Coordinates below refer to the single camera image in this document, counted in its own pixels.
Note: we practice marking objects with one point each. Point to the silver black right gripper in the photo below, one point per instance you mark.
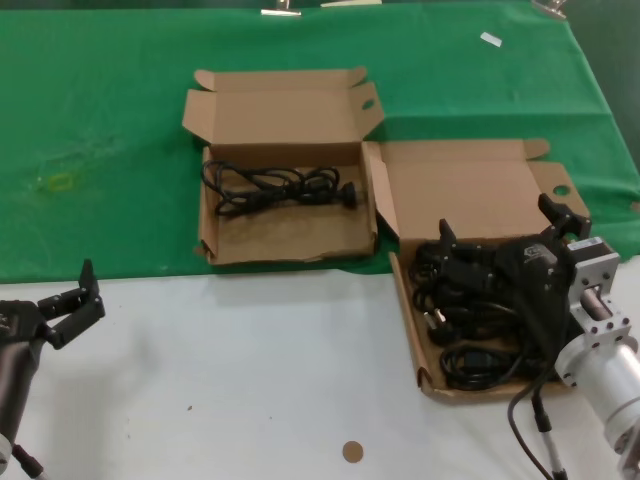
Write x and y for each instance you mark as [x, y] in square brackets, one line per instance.
[540, 285]

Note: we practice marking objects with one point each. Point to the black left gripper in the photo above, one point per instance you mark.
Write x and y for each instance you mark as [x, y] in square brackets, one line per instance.
[20, 322]

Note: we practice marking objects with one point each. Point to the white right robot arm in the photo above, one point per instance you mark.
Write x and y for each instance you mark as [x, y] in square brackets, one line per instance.
[610, 380]

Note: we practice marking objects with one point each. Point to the open cardboard box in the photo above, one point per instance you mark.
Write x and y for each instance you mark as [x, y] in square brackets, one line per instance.
[465, 200]
[290, 110]

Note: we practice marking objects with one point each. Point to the green tablecloth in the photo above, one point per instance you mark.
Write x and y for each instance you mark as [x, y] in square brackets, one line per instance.
[100, 100]

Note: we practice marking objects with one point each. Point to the white tape piece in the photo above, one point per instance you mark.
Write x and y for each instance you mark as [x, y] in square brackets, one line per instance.
[491, 39]

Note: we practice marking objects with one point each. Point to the metal cloth clip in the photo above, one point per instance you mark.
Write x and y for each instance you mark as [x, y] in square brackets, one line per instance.
[550, 9]

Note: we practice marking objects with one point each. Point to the brown cardboard disc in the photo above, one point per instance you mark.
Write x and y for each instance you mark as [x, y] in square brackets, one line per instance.
[352, 452]

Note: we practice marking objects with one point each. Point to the pale flat strip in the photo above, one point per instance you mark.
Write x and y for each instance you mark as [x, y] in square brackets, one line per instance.
[350, 3]

